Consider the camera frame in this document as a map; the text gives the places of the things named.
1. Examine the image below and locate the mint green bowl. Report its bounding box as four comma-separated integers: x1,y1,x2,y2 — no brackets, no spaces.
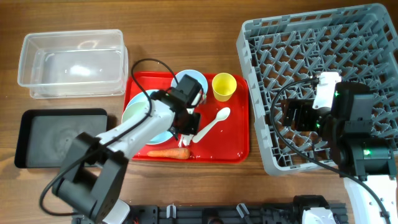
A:
121,101,149,123

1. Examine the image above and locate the light blue bowl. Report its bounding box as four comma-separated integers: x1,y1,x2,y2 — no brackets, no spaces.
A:
175,69,208,96

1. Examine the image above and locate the yellow plastic cup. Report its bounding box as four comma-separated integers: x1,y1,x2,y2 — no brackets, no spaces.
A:
211,73,237,102

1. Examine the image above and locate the white tissue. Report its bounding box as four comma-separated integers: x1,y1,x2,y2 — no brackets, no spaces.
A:
178,134,193,147

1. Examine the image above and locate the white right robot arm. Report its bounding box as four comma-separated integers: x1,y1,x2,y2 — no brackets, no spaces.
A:
281,82,397,223

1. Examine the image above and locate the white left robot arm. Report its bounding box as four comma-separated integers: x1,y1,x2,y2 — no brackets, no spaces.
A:
52,75,202,223

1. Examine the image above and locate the grey dishwasher rack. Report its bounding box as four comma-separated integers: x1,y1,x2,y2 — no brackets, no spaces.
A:
236,4,397,175

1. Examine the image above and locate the orange carrot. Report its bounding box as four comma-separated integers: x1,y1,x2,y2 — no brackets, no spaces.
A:
147,147,190,159

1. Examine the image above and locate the white plastic spoon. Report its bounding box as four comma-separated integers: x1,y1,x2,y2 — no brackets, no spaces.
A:
192,107,231,143

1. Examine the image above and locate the red plastic tray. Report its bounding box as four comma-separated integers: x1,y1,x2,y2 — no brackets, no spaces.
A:
123,72,250,164

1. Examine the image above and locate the light blue plate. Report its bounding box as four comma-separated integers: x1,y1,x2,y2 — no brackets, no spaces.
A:
126,93,172,145

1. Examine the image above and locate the clear plastic bin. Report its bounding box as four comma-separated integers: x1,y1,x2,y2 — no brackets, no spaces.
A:
17,29,129,99

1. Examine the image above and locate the black tray bin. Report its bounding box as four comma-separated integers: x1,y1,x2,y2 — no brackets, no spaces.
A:
14,108,108,169

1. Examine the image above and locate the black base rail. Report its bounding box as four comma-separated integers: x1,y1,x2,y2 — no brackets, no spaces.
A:
72,203,348,224

